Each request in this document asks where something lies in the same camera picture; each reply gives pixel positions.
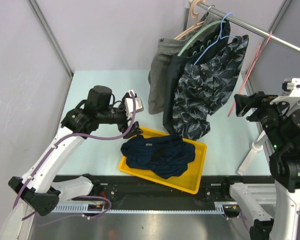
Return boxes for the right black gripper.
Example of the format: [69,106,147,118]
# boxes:
[233,88,293,148]

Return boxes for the navy blue shorts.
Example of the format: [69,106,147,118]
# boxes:
[120,135,196,179]

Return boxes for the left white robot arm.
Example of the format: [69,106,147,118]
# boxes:
[8,85,144,216]

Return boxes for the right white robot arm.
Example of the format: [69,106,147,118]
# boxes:
[220,91,300,240]

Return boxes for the leaf patterned shorts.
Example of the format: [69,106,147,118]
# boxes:
[172,34,249,141]

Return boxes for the dark teal shorts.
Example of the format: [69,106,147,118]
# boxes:
[162,19,231,135]

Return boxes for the green hanger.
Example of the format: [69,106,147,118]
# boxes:
[177,20,224,57]

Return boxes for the grey sweat shorts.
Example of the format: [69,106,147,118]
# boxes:
[148,13,219,115]

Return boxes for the wooden hanger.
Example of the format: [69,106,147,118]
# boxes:
[174,0,206,40]

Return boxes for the yellow plastic tray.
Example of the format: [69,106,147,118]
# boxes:
[118,127,207,195]

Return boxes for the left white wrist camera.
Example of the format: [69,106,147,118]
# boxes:
[123,89,144,120]

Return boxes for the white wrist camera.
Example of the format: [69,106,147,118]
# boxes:
[123,89,144,120]
[270,77,300,107]

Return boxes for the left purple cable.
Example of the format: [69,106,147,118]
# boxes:
[12,92,138,226]

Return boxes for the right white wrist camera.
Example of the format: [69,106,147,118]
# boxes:
[270,77,300,107]

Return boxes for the pink wire hanger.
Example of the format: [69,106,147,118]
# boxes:
[227,31,273,118]

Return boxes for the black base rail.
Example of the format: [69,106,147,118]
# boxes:
[51,174,252,218]

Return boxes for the blue wire hanger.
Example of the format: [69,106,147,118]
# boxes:
[189,19,231,65]

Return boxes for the metal clothes rail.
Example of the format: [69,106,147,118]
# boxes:
[196,3,300,54]

